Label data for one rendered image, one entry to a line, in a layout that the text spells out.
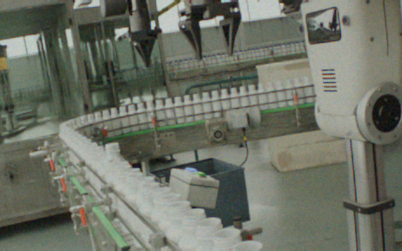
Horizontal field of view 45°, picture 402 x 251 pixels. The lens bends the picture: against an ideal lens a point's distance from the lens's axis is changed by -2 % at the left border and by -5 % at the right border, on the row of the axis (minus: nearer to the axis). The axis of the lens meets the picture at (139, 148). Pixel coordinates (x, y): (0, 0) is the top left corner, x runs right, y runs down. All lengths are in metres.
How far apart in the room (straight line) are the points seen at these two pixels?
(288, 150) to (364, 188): 4.23
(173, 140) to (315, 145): 2.81
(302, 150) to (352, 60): 4.42
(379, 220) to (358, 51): 0.47
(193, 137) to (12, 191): 2.21
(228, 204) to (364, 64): 0.89
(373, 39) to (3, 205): 4.04
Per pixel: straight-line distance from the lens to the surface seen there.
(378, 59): 1.33
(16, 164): 4.78
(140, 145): 3.15
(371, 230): 1.46
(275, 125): 3.23
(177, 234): 0.82
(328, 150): 5.77
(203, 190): 1.20
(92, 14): 6.78
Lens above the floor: 1.40
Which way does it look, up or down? 9 degrees down
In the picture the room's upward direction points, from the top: 10 degrees counter-clockwise
